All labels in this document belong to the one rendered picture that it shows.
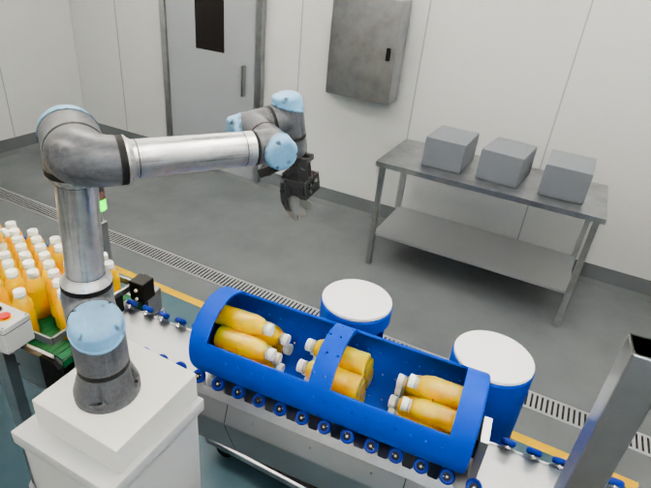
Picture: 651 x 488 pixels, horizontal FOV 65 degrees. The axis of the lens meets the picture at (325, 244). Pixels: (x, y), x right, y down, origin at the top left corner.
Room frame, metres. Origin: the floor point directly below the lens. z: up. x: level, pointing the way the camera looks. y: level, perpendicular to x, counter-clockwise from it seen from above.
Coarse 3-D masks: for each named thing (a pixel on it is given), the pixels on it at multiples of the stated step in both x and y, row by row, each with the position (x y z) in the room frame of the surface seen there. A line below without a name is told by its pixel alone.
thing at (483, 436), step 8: (480, 424) 1.04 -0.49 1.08; (488, 424) 1.03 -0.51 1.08; (480, 432) 1.01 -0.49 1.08; (488, 432) 1.01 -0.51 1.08; (480, 440) 0.98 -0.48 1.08; (488, 440) 0.98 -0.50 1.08; (480, 448) 0.97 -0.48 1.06; (472, 456) 0.98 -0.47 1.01; (480, 456) 0.97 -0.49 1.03; (472, 464) 0.97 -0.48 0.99; (480, 464) 0.96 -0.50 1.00; (472, 472) 0.97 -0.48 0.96
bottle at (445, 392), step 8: (424, 376) 1.10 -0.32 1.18; (432, 376) 1.10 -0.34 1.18; (416, 384) 1.08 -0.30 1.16; (424, 384) 1.07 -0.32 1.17; (432, 384) 1.06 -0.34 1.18; (440, 384) 1.06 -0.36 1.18; (448, 384) 1.07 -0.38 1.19; (456, 384) 1.07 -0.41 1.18; (424, 392) 1.06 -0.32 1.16; (432, 392) 1.05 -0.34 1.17; (440, 392) 1.05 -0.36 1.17; (448, 392) 1.05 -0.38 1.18; (456, 392) 1.04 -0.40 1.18; (432, 400) 1.05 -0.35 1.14; (440, 400) 1.04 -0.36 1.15; (448, 400) 1.03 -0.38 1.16; (456, 400) 1.03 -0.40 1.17; (456, 408) 1.02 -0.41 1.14
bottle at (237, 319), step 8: (224, 312) 1.30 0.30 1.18; (232, 312) 1.30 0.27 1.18; (240, 312) 1.30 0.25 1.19; (248, 312) 1.30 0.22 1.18; (216, 320) 1.29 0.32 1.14; (224, 320) 1.28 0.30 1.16; (232, 320) 1.27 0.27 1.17; (240, 320) 1.27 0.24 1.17; (248, 320) 1.27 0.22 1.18; (256, 320) 1.27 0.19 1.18; (264, 320) 1.28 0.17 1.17; (240, 328) 1.26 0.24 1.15; (248, 328) 1.25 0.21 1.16; (256, 328) 1.25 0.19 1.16; (264, 328) 1.25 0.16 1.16
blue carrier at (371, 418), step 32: (224, 288) 1.36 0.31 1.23; (288, 320) 1.38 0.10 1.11; (320, 320) 1.31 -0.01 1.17; (192, 352) 1.18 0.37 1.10; (224, 352) 1.15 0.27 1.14; (320, 352) 1.11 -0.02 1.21; (384, 352) 1.26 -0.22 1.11; (416, 352) 1.20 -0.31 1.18; (256, 384) 1.11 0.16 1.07; (288, 384) 1.07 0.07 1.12; (320, 384) 1.05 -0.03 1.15; (384, 384) 1.22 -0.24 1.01; (480, 384) 1.03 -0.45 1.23; (320, 416) 1.05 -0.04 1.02; (352, 416) 1.00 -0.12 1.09; (384, 416) 0.98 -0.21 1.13; (480, 416) 0.94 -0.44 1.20; (416, 448) 0.94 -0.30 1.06; (448, 448) 0.91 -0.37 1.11
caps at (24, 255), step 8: (8, 224) 1.84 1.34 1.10; (16, 232) 1.79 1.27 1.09; (32, 232) 1.79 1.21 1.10; (16, 240) 1.73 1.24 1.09; (32, 240) 1.74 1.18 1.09; (40, 240) 1.75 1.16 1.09; (56, 240) 1.76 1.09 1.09; (0, 248) 1.66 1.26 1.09; (16, 248) 1.67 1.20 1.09; (24, 248) 1.68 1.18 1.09; (40, 248) 1.69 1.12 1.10; (56, 248) 1.69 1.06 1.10; (0, 256) 1.60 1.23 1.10; (8, 256) 1.62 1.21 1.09; (24, 256) 1.62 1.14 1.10; (40, 256) 1.63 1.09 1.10; (48, 256) 1.64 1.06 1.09; (8, 264) 1.55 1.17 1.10; (24, 264) 1.56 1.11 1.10; (32, 264) 1.57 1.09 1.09; (8, 272) 1.50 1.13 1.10; (16, 272) 1.51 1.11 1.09
